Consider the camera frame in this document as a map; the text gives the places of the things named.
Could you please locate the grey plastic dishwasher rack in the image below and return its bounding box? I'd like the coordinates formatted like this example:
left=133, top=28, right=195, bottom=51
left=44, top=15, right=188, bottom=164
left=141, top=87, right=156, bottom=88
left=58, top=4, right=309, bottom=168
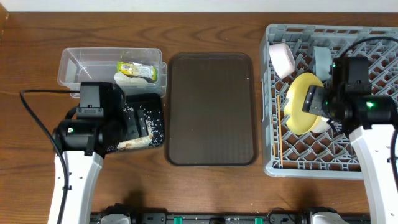
left=259, top=24, right=397, bottom=180

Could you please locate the black rectangular waste tray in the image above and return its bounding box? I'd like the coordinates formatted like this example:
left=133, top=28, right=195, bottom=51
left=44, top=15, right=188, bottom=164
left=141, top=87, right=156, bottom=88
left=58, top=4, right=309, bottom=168
left=107, top=93, right=165, bottom=153

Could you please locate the dark brown serving tray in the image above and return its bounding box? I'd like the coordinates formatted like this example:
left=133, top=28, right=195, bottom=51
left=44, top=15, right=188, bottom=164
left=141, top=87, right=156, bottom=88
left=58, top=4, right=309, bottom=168
left=165, top=53, right=258, bottom=166

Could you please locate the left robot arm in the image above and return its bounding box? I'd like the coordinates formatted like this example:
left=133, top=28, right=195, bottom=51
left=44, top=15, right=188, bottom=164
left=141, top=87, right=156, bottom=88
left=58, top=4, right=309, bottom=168
left=48, top=90, right=162, bottom=223

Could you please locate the white tissue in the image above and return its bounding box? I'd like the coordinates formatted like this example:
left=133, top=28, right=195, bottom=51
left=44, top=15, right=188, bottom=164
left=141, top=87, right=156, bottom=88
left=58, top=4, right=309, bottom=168
left=114, top=72, right=148, bottom=86

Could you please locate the yellow round plate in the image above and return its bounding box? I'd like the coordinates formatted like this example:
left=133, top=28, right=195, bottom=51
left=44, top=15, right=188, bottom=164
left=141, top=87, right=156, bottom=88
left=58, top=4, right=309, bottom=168
left=284, top=73, right=323, bottom=135

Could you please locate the clear plastic waste bin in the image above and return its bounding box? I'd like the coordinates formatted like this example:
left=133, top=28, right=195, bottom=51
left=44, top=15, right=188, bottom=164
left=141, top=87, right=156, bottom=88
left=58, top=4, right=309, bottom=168
left=58, top=47, right=167, bottom=97

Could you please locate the rice and nuts food waste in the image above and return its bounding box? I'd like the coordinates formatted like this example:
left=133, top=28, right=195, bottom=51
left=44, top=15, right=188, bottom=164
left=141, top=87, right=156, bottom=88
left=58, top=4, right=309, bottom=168
left=107, top=105, right=165, bottom=152

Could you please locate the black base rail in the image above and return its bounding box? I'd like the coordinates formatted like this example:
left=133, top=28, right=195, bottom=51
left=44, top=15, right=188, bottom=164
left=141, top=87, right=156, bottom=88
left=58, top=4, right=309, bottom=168
left=90, top=203, right=371, bottom=224

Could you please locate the pink white bowl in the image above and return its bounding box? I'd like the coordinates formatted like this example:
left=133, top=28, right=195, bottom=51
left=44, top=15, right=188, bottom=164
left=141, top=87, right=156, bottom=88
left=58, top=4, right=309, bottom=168
left=269, top=43, right=295, bottom=79

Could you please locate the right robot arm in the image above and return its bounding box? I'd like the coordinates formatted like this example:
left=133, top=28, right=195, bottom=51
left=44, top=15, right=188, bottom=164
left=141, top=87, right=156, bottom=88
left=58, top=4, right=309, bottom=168
left=302, top=57, right=397, bottom=223

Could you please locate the green yellow snack wrapper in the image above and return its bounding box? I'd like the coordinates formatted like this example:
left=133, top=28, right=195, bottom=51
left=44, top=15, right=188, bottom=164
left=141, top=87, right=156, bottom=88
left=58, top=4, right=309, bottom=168
left=116, top=62, right=157, bottom=82

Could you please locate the white green cup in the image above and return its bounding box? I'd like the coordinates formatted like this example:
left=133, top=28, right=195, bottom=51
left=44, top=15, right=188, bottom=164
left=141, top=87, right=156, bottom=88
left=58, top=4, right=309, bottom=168
left=311, top=117, right=330, bottom=134

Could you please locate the light blue bowl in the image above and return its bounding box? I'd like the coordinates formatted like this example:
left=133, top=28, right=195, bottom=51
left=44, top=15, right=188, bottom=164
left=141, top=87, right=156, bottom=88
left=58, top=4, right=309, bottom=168
left=313, top=46, right=333, bottom=81

